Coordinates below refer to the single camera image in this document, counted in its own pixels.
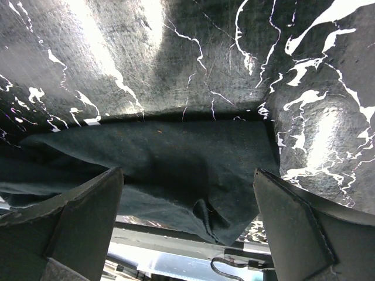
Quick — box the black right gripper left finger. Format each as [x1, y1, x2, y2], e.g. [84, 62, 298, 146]
[1, 168, 124, 280]

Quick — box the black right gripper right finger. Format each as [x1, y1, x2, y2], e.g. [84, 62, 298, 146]
[254, 169, 374, 280]

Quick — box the black t-shirt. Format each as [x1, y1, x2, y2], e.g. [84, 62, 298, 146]
[1, 121, 279, 245]

